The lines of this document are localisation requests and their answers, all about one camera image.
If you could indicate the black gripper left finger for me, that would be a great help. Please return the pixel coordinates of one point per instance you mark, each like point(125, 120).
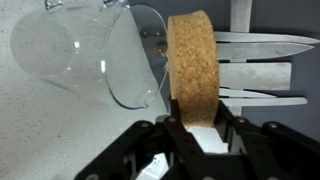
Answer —
point(135, 148)

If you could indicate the long pointed kitchen knife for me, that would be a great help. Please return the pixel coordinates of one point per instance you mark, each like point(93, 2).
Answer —
point(256, 46)

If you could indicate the small paring knife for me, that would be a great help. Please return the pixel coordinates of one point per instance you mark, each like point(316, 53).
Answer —
point(232, 97)

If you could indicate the magnetic knife strip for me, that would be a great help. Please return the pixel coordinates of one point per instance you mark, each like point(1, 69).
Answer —
point(240, 15)

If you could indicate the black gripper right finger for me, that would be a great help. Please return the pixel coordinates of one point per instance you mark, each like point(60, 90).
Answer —
point(272, 151)

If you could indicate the clear glass bottle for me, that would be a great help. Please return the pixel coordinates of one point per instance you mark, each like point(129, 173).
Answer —
point(95, 48)

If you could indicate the cork lid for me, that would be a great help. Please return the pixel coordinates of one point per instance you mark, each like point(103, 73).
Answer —
point(193, 67)

